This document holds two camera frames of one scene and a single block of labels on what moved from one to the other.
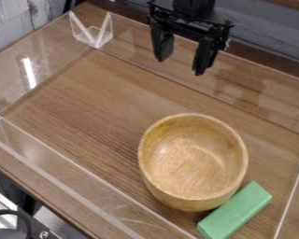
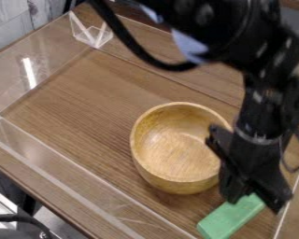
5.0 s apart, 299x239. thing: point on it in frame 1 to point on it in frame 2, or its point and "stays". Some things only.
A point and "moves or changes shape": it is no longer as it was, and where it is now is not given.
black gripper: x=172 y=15 to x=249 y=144
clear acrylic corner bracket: x=93 y=35 stays
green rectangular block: x=226 y=219 stays
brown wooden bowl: x=193 y=161 moves or changes shape
